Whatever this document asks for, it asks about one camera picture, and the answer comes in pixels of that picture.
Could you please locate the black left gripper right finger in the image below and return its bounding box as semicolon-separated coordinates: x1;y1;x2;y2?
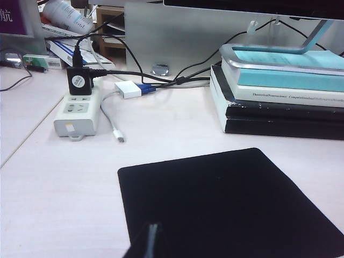
147;221;163;258

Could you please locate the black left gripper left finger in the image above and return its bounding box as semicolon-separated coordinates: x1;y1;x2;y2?
122;223;154;258

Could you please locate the black mouse pad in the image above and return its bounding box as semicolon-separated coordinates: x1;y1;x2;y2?
117;147;344;258

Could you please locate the white power strip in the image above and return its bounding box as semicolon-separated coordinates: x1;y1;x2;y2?
53;77;103;142

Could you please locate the blue VGA connector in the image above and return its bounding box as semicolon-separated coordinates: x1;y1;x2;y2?
135;83;157;96

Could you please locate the white video adapter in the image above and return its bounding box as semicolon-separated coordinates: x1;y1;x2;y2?
114;80;142;100

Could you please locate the silver round foot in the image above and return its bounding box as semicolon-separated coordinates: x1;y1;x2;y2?
151;62;170;76

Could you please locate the black power plug adapter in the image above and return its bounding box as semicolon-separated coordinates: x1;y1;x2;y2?
66;67;95;96

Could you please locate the white book with title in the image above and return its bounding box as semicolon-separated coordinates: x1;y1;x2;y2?
231;83;344;109

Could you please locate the blue white flat box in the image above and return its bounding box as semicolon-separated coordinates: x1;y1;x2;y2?
45;39;117;70

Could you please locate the teal book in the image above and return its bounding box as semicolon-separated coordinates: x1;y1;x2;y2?
220;49;344;94

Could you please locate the green white small box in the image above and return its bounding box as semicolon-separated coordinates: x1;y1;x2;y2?
22;53;65;70

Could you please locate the silver teal monitor stand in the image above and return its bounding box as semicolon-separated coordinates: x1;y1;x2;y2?
219;18;344;72

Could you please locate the white plastic bottle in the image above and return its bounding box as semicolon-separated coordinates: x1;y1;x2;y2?
42;0;96;35

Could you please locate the large black computer monitor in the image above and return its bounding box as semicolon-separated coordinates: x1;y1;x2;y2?
163;0;344;21

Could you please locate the purple sign holder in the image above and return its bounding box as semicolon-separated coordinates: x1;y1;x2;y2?
0;0;46;56

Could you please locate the white USB cable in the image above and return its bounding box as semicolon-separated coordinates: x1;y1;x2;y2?
99;90;126;144

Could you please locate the thick black power cable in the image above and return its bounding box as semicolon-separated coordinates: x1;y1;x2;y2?
90;68;212;88

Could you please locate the thin black monitor cable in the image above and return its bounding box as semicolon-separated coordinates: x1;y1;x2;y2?
173;18;279;82

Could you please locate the clear cable clip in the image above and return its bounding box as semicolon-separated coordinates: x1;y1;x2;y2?
247;20;259;35

